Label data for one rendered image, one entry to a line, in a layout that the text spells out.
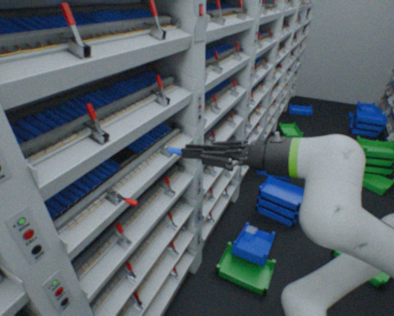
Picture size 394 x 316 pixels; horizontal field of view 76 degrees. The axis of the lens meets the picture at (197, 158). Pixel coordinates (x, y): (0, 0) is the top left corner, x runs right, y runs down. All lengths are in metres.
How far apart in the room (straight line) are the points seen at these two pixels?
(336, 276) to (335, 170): 0.52
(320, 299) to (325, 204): 0.56
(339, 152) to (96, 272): 0.69
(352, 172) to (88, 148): 0.55
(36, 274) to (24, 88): 0.36
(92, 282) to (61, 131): 0.43
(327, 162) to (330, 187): 0.06
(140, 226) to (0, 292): 0.43
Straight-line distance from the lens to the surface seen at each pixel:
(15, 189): 0.52
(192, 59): 0.92
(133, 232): 0.90
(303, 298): 1.04
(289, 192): 2.03
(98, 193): 0.73
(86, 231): 0.69
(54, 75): 0.52
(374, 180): 2.79
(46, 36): 0.59
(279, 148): 0.59
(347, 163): 0.56
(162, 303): 1.40
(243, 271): 1.70
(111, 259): 0.86
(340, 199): 0.52
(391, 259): 0.64
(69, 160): 0.59
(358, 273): 0.98
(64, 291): 0.72
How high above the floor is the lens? 1.41
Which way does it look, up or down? 33 degrees down
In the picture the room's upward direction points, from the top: straight up
